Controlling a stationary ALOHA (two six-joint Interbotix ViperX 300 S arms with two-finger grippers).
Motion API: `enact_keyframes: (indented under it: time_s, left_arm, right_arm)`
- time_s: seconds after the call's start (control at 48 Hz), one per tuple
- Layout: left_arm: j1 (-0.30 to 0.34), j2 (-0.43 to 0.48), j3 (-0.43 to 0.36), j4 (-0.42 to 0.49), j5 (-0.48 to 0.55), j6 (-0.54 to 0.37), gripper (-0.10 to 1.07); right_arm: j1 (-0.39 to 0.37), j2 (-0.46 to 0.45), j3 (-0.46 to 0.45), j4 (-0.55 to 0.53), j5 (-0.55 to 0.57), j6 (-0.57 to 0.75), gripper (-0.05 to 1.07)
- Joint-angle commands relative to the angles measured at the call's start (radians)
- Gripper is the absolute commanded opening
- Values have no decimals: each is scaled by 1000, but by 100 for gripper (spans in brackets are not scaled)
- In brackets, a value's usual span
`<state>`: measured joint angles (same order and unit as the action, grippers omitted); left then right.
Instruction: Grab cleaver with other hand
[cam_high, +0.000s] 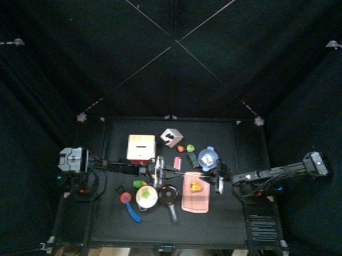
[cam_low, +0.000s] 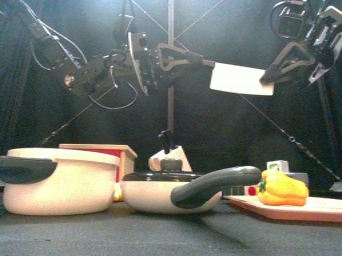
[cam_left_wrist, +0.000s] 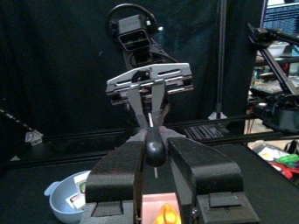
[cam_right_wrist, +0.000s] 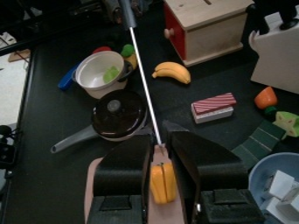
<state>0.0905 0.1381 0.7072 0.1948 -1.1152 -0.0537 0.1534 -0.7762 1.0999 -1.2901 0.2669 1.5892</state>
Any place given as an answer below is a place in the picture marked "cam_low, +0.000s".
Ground toy cleaver dark handle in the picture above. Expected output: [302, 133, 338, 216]
[178, 56, 275, 97]

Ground wooden box red drawer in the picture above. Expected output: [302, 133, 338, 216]
[57, 142, 139, 185]

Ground black pan lid with knob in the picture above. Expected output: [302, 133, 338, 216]
[121, 158, 207, 183]

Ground white box green print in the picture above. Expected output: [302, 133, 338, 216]
[264, 159, 291, 175]

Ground small grey can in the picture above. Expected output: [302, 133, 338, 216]
[284, 171, 310, 188]

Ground yellow toy bell pepper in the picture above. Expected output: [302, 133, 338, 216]
[255, 168, 311, 207]

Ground small red toy piece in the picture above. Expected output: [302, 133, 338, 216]
[244, 185, 260, 197]

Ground dark green toy cucumber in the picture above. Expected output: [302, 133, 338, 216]
[222, 185, 248, 197]

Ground yellow toy banana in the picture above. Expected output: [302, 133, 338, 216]
[112, 182, 127, 203]

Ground pink toy cutting board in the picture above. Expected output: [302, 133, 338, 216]
[223, 194, 342, 224]

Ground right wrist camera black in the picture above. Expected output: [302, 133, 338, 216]
[268, 0, 310, 40]

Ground vertical metal frame pole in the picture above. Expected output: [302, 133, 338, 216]
[166, 0, 176, 138]

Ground thin diagonal frame cord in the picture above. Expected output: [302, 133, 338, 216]
[131, 0, 342, 183]
[37, 0, 226, 148]

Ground black handled toy knife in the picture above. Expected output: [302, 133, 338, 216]
[156, 128, 176, 155]

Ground white toy pot black handles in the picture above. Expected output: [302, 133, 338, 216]
[0, 147, 121, 216]

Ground cream saucepan dark handle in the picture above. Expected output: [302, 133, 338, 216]
[120, 165, 263, 215]

